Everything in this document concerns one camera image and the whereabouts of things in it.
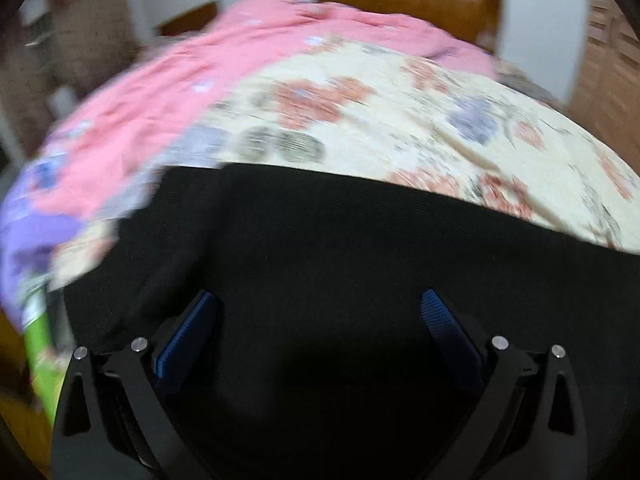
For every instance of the purple printed cloth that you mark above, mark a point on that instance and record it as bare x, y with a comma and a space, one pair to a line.
30, 240

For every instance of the cream floral bed sheet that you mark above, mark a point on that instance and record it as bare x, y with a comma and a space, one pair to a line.
430, 130

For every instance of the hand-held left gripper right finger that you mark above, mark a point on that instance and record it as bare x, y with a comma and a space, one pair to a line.
445, 332

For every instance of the wooden wardrobe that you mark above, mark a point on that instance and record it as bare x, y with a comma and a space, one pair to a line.
612, 75

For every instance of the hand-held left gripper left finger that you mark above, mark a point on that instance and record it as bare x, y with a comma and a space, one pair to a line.
186, 334

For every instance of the pink blanket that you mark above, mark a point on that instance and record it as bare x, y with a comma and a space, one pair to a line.
200, 90

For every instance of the black pants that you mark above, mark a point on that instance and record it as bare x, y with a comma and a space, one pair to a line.
325, 280

